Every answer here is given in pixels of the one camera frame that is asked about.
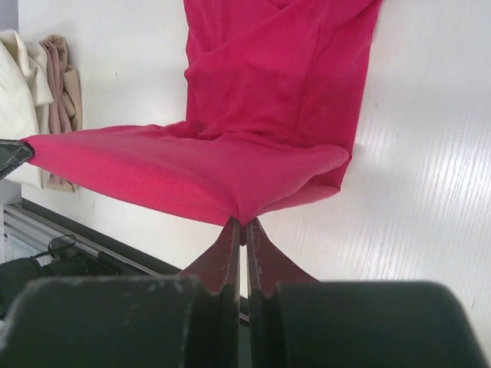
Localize aluminium front rail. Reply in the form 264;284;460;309
4;201;180;275

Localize magenta t-shirt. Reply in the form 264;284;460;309
25;1;381;225

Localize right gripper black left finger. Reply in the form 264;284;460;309
1;219;241;367

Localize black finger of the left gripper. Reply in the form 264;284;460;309
0;140;35;179

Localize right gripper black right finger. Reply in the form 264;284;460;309
246;220;488;367

